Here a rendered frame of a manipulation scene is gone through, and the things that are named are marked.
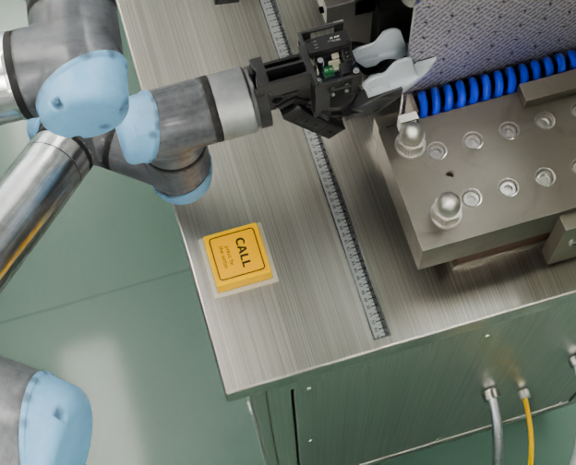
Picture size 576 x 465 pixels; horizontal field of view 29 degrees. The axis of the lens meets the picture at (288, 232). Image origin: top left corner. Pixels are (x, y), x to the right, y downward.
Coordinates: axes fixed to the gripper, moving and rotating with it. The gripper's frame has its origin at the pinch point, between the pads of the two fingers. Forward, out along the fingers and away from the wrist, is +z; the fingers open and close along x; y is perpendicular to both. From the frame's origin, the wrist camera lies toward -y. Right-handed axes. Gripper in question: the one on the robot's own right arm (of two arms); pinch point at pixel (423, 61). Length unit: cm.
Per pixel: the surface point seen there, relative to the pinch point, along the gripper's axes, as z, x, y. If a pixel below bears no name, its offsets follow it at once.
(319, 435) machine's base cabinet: -20, -26, -59
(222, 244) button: -27.3, -8.2, -16.5
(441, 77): 2.7, -0.2, -4.4
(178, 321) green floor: -38, 16, -109
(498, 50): 9.4, -0.2, -1.7
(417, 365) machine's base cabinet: -6.4, -25.6, -33.7
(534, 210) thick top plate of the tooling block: 7.3, -18.9, -6.0
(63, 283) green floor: -59, 31, -109
